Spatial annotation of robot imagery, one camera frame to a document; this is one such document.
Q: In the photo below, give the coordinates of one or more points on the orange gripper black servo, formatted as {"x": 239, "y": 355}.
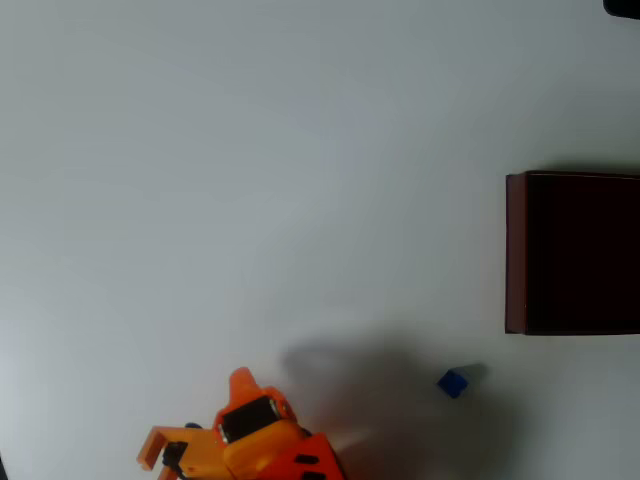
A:
{"x": 248, "y": 418}

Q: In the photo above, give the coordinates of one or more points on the small blue cube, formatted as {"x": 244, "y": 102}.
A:
{"x": 452, "y": 383}

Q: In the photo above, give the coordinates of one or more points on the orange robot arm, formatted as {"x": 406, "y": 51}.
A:
{"x": 312, "y": 457}

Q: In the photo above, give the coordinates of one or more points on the dark brown box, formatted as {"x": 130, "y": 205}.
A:
{"x": 575, "y": 255}

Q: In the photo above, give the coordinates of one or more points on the black object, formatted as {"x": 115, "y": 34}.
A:
{"x": 625, "y": 7}

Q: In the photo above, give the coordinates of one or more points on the orange camera mount bracket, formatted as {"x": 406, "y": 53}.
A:
{"x": 172, "y": 447}

